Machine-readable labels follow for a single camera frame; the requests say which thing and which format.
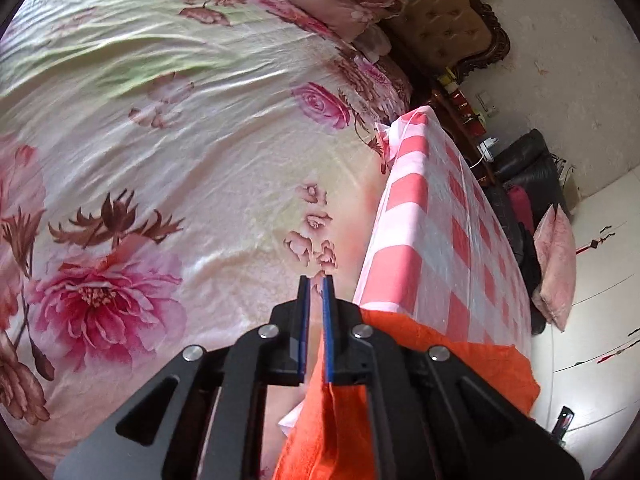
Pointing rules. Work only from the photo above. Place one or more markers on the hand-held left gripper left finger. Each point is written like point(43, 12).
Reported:
point(303, 320)

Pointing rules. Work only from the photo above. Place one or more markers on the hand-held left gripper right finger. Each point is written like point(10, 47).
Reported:
point(327, 325)

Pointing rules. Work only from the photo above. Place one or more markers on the orange fleece towel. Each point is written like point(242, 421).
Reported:
point(480, 370)

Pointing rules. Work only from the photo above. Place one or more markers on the pink white checkered sheet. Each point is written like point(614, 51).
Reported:
point(425, 240)

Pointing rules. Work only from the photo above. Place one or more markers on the floral pink bedsheet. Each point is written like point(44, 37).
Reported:
point(200, 160)

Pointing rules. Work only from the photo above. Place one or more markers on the carved wooden nightstand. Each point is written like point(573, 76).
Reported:
point(467, 147)

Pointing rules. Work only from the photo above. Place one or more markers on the red cushion on armchair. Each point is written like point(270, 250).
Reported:
point(521, 207)

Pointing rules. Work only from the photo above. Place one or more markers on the pale pink cushion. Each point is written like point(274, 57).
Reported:
point(555, 260)

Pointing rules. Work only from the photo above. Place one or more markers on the white charger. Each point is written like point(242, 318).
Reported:
point(487, 149)

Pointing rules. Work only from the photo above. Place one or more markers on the black red device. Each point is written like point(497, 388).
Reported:
point(564, 422)

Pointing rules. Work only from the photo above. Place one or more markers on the red cans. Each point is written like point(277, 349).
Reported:
point(462, 107)

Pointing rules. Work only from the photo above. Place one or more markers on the black leather sofa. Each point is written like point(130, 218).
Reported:
point(530, 160)

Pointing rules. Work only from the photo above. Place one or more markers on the yellow box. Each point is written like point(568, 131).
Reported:
point(446, 80)

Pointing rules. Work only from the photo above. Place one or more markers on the white wardrobe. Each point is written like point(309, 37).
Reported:
point(600, 300)

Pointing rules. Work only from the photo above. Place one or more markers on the pink floral pillow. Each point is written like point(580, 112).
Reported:
point(320, 0)

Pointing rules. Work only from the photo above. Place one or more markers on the tufted brown headboard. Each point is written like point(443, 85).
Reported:
point(445, 20)

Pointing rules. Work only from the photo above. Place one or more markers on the wall outlet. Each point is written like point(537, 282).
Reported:
point(487, 105)

